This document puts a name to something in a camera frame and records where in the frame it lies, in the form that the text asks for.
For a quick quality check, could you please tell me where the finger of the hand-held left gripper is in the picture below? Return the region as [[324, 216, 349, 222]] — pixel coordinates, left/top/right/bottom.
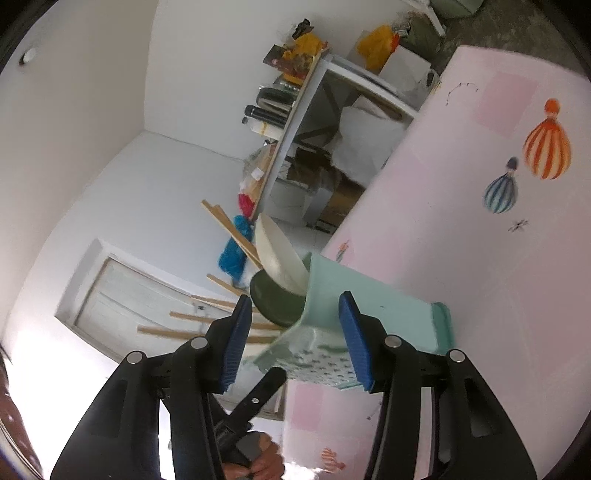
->
[[215, 368, 288, 462]]

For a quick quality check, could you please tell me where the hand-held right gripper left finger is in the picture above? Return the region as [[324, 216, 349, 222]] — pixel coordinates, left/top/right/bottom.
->
[[50, 293, 254, 480]]

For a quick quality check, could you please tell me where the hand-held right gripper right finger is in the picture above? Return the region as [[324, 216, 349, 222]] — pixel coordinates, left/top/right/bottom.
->
[[338, 291, 539, 480]]

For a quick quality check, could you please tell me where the teal star-cutout utensil holder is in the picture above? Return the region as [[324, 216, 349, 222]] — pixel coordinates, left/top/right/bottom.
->
[[253, 251, 455, 393]]

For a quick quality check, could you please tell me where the dark green spoon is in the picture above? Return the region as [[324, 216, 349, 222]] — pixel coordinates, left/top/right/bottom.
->
[[249, 270, 306, 326]]

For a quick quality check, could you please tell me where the white plastic ladle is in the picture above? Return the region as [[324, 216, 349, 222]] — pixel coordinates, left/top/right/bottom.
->
[[255, 212, 311, 296]]

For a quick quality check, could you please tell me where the bunch of wooden chopsticks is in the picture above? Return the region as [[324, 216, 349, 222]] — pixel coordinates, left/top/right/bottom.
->
[[137, 199, 282, 344]]

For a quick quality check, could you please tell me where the person's left hand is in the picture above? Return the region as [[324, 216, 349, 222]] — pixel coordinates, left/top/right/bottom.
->
[[222, 431, 284, 480]]

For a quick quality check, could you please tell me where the blue plastic bag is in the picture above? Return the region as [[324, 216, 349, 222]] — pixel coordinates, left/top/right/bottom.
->
[[218, 215, 254, 280]]

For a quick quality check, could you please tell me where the white door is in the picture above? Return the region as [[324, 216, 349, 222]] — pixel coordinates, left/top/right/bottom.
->
[[54, 237, 287, 421]]

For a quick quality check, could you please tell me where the pink balloon print tablecloth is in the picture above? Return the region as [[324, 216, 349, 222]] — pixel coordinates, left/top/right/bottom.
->
[[279, 45, 591, 480]]

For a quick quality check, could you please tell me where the clear bag of yellow food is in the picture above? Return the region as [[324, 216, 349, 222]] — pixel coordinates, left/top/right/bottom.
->
[[242, 143, 278, 195]]

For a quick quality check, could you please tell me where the white plastic sack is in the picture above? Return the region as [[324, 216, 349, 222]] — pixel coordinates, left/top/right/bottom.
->
[[330, 105, 407, 174]]

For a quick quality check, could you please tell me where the white bottle yellow label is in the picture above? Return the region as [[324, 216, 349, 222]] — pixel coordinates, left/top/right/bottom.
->
[[243, 117, 282, 139]]

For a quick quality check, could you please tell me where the white side table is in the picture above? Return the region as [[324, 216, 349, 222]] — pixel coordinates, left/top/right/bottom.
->
[[249, 46, 421, 222]]

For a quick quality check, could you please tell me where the dark red dotted clothing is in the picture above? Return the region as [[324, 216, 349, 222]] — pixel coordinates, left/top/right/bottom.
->
[[0, 346, 44, 480]]

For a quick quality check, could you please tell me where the black thermos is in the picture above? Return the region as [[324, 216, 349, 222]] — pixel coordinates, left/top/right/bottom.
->
[[243, 105, 289, 125]]

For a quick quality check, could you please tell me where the black kettle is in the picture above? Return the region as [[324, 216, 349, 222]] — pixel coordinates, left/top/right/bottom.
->
[[256, 85, 296, 109]]

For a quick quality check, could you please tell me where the white box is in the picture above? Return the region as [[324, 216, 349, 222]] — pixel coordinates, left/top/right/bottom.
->
[[379, 46, 432, 93]]

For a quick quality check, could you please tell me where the pile of snack packets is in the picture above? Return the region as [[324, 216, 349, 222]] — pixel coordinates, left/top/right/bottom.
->
[[263, 18, 331, 86]]

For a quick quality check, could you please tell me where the yellow plastic bag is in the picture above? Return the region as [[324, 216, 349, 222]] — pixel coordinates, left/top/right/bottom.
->
[[358, 25, 400, 72]]

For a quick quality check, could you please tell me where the dark green bag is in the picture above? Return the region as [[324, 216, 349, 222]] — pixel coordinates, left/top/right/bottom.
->
[[402, 11, 444, 56]]

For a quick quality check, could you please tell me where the white plastic stool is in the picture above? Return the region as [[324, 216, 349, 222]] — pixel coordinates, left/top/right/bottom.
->
[[427, 0, 448, 37]]

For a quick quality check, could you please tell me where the silver refrigerator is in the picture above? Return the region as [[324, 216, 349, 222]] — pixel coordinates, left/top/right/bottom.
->
[[431, 0, 485, 19]]

